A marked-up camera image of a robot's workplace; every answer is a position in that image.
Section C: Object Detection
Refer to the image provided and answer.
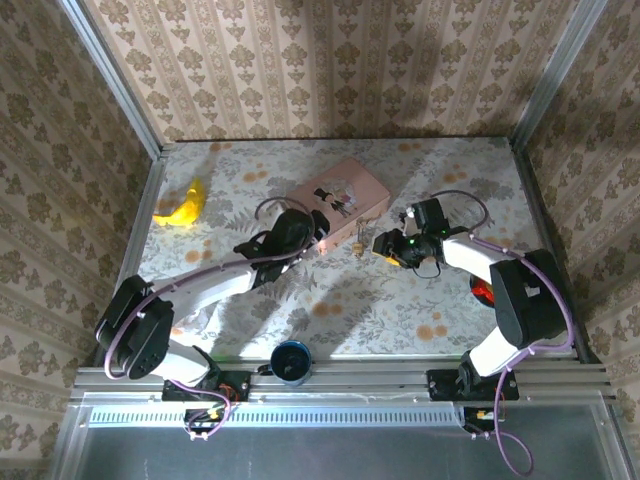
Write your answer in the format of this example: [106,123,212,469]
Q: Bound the brass padlock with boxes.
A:
[351,218,368,258]

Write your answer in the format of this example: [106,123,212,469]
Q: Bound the pink tin box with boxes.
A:
[285,157,392,256]

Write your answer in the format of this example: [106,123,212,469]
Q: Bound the red object in dark bowl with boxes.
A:
[468,277,497,307]

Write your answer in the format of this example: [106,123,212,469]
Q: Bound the yellow banana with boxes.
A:
[152,178,207,228]

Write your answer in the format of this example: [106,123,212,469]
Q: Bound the blue mug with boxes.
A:
[257,339,314,387]

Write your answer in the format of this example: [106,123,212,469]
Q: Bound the small connector board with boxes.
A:
[183,407,227,442]
[462,405,507,441]

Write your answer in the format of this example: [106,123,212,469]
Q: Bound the grey metal sheet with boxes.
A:
[52,399,631,480]

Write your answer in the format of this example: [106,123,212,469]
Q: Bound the thin black cable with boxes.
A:
[412,257,442,280]

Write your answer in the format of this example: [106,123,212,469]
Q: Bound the aluminium side rail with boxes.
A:
[119,154,169,284]
[508,139,589,364]

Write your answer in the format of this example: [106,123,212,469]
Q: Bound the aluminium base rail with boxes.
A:
[69,357,614,404]

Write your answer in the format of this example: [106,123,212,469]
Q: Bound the white slotted cable duct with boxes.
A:
[88,404,469,428]

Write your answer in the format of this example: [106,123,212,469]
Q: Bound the aluminium corner post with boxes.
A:
[510,0,610,149]
[57,0,166,159]

